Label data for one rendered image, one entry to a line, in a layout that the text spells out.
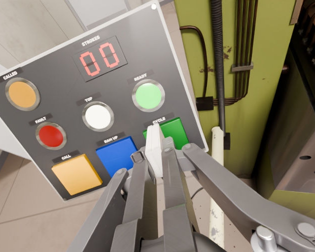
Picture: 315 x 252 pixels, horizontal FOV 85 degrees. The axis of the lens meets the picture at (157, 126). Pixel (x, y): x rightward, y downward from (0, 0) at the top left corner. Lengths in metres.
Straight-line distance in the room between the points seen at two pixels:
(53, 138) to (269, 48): 0.54
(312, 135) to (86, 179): 0.50
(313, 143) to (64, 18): 4.57
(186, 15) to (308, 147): 0.44
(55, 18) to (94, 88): 4.43
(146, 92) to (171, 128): 0.08
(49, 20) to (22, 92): 4.44
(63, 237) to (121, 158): 1.46
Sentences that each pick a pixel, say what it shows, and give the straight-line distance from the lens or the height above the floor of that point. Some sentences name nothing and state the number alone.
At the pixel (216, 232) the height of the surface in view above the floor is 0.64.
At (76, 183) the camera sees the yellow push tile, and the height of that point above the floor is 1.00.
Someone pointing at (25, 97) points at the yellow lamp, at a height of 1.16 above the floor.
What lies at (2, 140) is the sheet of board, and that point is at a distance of 2.45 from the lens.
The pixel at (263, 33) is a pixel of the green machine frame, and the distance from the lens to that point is 0.53.
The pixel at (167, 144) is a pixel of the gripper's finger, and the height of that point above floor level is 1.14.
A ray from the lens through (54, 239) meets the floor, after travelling 1.82.
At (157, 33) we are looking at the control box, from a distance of 0.31.
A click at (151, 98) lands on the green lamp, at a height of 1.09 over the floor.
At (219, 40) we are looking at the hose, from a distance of 0.50.
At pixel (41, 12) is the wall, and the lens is 4.78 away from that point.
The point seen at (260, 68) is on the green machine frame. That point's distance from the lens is 0.59.
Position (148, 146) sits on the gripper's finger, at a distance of 0.16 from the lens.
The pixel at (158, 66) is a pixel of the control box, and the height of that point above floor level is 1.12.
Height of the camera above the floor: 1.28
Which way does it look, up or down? 49 degrees down
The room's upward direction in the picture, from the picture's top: 29 degrees counter-clockwise
